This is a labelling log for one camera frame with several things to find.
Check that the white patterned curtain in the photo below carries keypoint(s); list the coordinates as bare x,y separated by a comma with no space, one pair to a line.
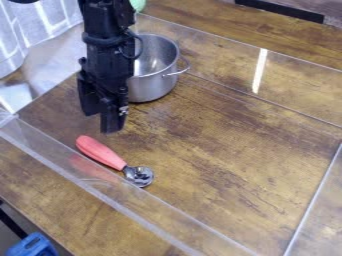
28,24

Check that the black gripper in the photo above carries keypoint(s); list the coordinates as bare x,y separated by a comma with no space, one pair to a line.
107,67

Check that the clear acrylic barrier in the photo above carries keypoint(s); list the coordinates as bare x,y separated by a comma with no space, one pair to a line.
166,221

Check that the stainless steel pot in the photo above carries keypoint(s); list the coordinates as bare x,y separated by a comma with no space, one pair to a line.
157,69

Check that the green textured object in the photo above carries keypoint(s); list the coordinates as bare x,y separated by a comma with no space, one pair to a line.
138,5

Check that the pink handled metal spoon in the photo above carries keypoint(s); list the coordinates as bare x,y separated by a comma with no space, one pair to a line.
139,175

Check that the black bar on table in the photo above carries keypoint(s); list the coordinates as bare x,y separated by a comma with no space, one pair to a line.
282,10

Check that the blue plastic crate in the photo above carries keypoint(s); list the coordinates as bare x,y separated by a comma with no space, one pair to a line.
34,245

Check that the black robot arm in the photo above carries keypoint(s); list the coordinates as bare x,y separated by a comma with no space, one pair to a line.
106,17

